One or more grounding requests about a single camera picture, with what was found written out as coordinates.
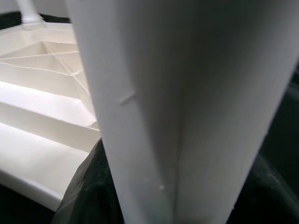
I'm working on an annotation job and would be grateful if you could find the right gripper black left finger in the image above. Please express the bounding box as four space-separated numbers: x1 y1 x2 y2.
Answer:
50 137 127 224

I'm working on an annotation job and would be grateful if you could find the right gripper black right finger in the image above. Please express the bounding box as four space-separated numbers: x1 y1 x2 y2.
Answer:
230 153 299 224

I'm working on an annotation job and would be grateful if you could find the white plastic children table top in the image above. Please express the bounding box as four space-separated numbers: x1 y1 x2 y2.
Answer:
0 20 102 212

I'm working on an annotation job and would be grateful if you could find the white plastic table leg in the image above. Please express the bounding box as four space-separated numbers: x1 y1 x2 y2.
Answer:
65 0 299 224
18 0 40 24

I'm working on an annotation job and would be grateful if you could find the black table cloth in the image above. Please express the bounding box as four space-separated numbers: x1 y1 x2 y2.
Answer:
0 11 299 224

